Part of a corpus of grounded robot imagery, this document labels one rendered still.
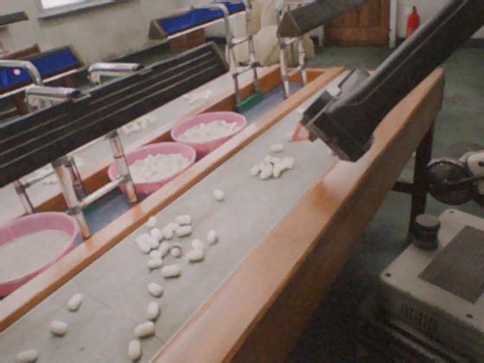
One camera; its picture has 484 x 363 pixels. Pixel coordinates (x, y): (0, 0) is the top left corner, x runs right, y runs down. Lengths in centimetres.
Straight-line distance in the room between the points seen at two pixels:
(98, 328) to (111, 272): 15
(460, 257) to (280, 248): 62
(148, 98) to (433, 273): 85
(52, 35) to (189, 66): 552
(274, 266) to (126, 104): 40
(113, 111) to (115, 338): 39
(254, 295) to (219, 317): 7
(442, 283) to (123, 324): 80
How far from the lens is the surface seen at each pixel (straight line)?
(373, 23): 566
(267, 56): 406
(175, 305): 79
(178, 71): 88
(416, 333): 121
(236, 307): 72
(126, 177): 103
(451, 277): 122
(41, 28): 631
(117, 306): 83
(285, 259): 79
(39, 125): 70
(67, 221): 112
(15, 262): 109
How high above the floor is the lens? 128
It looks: 30 degrees down
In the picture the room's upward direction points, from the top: 9 degrees counter-clockwise
